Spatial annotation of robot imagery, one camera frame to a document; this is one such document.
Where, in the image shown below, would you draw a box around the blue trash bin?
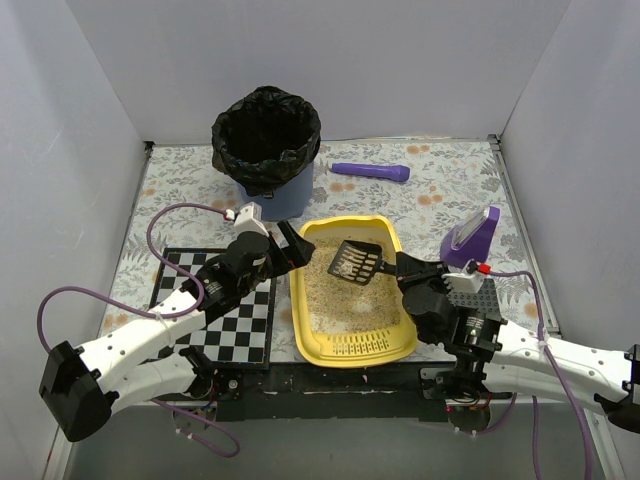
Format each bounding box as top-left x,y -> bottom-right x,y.
238,163 -> 314,222

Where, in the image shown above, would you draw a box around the black trash bag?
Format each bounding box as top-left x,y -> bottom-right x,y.
211,86 -> 322,198

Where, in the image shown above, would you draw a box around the purple flashlight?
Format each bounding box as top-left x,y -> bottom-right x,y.
330,162 -> 411,183

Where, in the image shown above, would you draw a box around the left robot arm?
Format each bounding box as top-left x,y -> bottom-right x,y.
39,221 -> 315,442

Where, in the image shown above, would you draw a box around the cat litter granules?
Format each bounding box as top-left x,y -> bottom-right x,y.
303,237 -> 401,334

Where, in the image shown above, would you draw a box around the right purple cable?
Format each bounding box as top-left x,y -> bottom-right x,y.
477,264 -> 601,480

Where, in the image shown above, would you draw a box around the black litter scoop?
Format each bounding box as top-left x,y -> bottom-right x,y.
327,240 -> 396,286

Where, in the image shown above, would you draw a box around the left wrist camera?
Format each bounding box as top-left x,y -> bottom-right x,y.
224,202 -> 269,236

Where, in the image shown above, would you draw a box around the grey lego baseplate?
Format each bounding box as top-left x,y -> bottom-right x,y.
448,278 -> 501,316

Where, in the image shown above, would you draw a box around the black white chessboard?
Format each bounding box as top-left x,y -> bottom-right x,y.
149,247 -> 276,370

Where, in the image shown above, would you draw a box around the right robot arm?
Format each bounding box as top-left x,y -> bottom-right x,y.
395,252 -> 639,433

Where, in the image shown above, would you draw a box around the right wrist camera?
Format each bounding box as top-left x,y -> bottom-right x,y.
442,259 -> 491,294

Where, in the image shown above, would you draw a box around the yellow litter box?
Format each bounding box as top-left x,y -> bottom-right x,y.
290,215 -> 418,369

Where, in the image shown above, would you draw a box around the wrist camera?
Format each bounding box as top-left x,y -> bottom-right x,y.
442,259 -> 491,294
224,202 -> 269,236

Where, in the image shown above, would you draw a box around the floral table mat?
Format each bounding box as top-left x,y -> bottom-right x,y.
110,140 -> 558,331

